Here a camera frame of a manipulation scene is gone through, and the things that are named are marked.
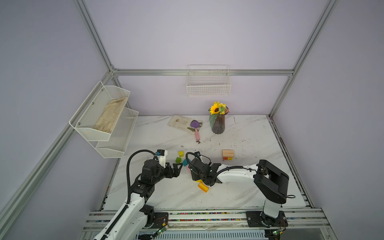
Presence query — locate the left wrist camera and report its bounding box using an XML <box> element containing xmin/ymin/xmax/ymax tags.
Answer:
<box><xmin>156</xmin><ymin>150</ymin><xmax>168</xmax><ymax>168</ymax></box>

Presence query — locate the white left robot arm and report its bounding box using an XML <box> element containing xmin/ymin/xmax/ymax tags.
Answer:
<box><xmin>93</xmin><ymin>159</ymin><xmax>183</xmax><ymax>240</ymax></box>

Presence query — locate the yellow sunflower bouquet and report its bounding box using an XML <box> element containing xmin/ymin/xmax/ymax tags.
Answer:
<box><xmin>209</xmin><ymin>102</ymin><xmax>229</xmax><ymax>128</ymax></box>

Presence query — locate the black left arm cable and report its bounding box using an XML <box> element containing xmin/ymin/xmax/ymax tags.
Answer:
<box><xmin>125</xmin><ymin>149</ymin><xmax>157</xmax><ymax>205</ymax></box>

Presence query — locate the white mesh shelf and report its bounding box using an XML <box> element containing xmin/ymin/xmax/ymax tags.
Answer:
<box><xmin>96</xmin><ymin>108</ymin><xmax>139</xmax><ymax>159</ymax></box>
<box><xmin>69</xmin><ymin>82</ymin><xmax>130</xmax><ymax>142</ymax></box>

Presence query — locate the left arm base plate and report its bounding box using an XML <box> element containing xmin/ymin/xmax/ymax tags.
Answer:
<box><xmin>144</xmin><ymin>212</ymin><xmax>169</xmax><ymax>229</ymax></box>

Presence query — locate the purple glass vase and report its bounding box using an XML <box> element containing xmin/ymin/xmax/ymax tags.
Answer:
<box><xmin>211</xmin><ymin>114</ymin><xmax>226</xmax><ymax>135</ymax></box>

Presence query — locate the orange cylinder block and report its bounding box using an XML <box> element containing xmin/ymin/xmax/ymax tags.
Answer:
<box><xmin>198</xmin><ymin>183</ymin><xmax>209</xmax><ymax>193</ymax></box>

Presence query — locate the white mesh upper shelf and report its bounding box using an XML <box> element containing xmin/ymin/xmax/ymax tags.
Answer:
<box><xmin>69</xmin><ymin>82</ymin><xmax>130</xmax><ymax>142</ymax></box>

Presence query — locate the white mesh lower shelf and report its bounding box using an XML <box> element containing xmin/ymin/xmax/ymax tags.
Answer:
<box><xmin>96</xmin><ymin>108</ymin><xmax>139</xmax><ymax>159</ymax></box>

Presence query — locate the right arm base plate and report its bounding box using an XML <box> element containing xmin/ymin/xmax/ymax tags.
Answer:
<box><xmin>246</xmin><ymin>211</ymin><xmax>288</xmax><ymax>228</ymax></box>

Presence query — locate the white wire wall basket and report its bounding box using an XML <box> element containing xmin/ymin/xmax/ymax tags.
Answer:
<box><xmin>187</xmin><ymin>65</ymin><xmax>232</xmax><ymax>97</ymax></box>

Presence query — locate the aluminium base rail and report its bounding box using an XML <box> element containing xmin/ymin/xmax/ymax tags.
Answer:
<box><xmin>79</xmin><ymin>207</ymin><xmax>338</xmax><ymax>240</ymax></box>

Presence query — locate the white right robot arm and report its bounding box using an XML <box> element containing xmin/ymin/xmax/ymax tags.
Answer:
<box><xmin>187</xmin><ymin>157</ymin><xmax>296</xmax><ymax>228</ymax></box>

